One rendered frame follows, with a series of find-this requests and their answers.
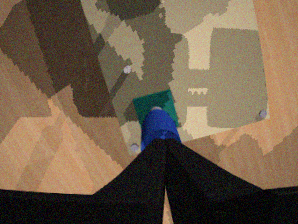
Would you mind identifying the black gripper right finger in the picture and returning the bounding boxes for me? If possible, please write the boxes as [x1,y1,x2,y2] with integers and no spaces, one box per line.
[165,139,298,224]

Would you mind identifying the beige circuit board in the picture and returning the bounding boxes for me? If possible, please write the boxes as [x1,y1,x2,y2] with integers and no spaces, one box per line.
[81,0,270,156]

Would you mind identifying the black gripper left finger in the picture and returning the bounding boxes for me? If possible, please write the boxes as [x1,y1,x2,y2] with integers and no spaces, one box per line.
[0,139,168,224]

